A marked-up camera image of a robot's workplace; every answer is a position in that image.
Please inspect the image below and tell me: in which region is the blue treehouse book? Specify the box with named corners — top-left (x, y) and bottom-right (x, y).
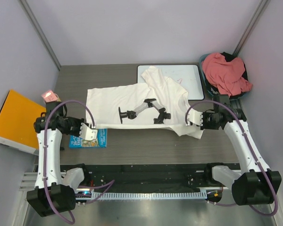
top-left (69, 129), bottom-right (108, 148)

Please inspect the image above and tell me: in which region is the white t-shirt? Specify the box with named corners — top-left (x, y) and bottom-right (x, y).
top-left (85, 66), bottom-right (203, 139)

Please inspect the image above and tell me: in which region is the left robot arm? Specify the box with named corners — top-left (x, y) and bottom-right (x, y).
top-left (26, 111), bottom-right (91, 217)

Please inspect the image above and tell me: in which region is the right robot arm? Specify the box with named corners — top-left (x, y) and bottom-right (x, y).
top-left (202, 95), bottom-right (282, 206)

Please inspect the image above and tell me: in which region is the teal laundry basket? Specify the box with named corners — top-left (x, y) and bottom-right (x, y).
top-left (199, 52), bottom-right (246, 100)

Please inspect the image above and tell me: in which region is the pink t-shirt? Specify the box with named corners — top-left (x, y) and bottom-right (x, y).
top-left (202, 52), bottom-right (253, 99)

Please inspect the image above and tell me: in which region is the white whiteboard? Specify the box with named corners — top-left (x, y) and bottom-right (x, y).
top-left (137, 64), bottom-right (205, 102)

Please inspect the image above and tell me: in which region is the orange book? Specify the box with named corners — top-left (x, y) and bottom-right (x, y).
top-left (0, 90), bottom-right (46, 155)

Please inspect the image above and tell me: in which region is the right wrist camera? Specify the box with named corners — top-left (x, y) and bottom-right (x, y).
top-left (185, 108), bottom-right (203, 127)

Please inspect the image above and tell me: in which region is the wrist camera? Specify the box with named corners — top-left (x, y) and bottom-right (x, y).
top-left (79, 122), bottom-right (98, 141)
top-left (185, 108), bottom-right (203, 127)

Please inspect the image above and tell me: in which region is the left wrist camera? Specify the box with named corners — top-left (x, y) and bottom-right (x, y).
top-left (79, 122), bottom-right (98, 141)

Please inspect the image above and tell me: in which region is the aluminium rail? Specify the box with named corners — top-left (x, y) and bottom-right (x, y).
top-left (19, 172), bottom-right (38, 191)

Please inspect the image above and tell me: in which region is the white slotted cable duct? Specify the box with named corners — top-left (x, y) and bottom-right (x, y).
top-left (75, 191), bottom-right (207, 201)

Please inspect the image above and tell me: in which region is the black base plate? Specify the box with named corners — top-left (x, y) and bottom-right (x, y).
top-left (60, 164), bottom-right (241, 189)

